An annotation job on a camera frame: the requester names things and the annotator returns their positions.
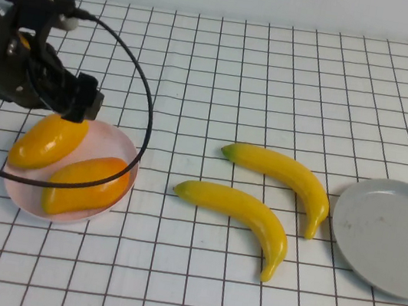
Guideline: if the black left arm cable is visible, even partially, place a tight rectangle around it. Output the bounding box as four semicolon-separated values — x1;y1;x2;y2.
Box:
0;0;170;202

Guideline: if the white grid tablecloth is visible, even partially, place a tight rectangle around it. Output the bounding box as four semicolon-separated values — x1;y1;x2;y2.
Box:
0;0;408;306

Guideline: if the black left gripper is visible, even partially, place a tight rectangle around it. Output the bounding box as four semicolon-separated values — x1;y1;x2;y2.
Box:
0;8;116;128

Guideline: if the pink round plate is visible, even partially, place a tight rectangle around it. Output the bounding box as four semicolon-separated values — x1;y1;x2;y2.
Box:
0;107;146;235

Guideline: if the grey round plate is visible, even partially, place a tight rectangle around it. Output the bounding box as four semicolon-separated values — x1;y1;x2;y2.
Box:
321;171;408;300

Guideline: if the yellow plastic banana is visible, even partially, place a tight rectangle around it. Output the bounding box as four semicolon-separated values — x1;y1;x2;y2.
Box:
161;176;297;286
209;139;338;242

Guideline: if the orange yellow mango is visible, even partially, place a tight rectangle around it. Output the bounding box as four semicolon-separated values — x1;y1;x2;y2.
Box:
5;106;91;179

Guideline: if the orange mango with green tip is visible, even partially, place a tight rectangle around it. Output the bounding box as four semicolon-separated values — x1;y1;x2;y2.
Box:
38;146;133;226

